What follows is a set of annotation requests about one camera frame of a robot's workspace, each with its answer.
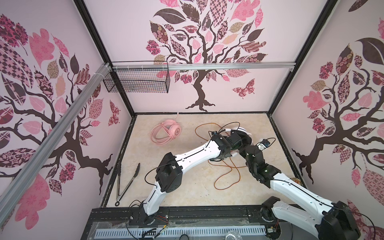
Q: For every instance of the aluminium rail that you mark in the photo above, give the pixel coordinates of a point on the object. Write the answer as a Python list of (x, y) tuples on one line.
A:
[(204, 66), (24, 179)]

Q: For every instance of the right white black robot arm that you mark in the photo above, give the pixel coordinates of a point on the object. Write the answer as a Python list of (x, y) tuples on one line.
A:
[(318, 216)]

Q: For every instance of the pink headphones with cable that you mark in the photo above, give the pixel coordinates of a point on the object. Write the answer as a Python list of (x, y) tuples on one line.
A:
[(165, 132)]

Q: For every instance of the left aluminium rail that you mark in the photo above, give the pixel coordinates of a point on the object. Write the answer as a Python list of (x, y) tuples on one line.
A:
[(24, 179)]

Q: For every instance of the white slotted cable duct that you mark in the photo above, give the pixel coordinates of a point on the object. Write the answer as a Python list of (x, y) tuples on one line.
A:
[(174, 232)]

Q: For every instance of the black wire mesh basket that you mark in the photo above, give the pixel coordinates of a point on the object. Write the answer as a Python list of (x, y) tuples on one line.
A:
[(138, 77)]

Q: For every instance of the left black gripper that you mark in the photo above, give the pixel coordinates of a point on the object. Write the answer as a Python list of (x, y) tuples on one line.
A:
[(243, 139)]

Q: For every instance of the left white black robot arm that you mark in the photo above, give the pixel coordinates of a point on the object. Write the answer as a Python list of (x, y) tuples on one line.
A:
[(170, 171)]

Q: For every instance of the white black headphones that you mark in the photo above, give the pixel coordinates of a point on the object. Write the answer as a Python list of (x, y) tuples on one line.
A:
[(242, 133)]

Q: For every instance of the black tongs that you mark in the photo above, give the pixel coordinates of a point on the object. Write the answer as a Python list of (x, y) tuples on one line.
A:
[(121, 195)]

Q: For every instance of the back aluminium rail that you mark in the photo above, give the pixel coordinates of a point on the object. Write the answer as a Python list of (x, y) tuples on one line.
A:
[(204, 66)]

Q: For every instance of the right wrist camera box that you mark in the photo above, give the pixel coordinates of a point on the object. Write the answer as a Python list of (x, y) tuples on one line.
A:
[(263, 144)]

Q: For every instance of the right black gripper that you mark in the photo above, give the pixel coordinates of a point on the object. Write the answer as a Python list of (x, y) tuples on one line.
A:
[(250, 153)]

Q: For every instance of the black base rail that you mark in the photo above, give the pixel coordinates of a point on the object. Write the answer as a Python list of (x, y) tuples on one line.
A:
[(200, 216)]

